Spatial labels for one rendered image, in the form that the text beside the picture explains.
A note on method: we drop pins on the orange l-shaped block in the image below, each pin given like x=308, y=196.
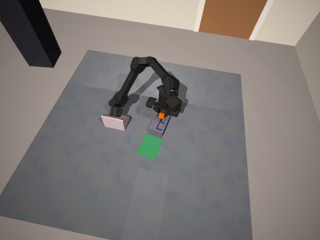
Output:
x=161, y=114

